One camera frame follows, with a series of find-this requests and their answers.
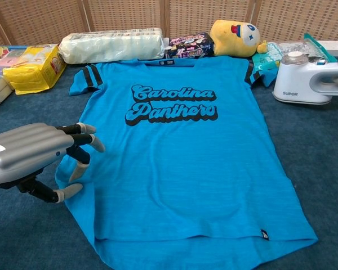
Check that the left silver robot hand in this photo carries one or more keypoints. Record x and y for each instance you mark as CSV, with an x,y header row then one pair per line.
x,y
19,150

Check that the white handheld garment steamer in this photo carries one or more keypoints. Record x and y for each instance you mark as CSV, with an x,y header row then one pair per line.
x,y
293,81

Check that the blue Carolina Panthers shirt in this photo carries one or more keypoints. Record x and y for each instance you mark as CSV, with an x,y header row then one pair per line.
x,y
180,174

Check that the white power strip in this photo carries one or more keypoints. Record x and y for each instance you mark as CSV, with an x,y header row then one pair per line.
x,y
335,46

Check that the clear bag with teal edge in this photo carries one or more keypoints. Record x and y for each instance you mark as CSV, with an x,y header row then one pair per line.
x,y
312,47

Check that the yellow snack bag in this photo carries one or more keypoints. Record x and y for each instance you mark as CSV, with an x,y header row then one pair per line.
x,y
33,73

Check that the teal wet wipes pack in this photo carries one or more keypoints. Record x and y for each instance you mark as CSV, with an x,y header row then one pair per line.
x,y
266,57

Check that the dark blue table cloth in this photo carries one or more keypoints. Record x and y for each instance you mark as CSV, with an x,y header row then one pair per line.
x,y
312,168

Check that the yellow plush toy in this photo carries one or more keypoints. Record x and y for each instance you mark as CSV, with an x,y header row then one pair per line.
x,y
231,39

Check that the white tissue roll pack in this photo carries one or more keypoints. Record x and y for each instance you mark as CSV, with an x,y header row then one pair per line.
x,y
110,46

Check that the dark purple printed package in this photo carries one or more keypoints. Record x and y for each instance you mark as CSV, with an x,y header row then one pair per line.
x,y
190,46

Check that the wicker folding screen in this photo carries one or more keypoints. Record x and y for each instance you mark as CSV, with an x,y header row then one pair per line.
x,y
124,14

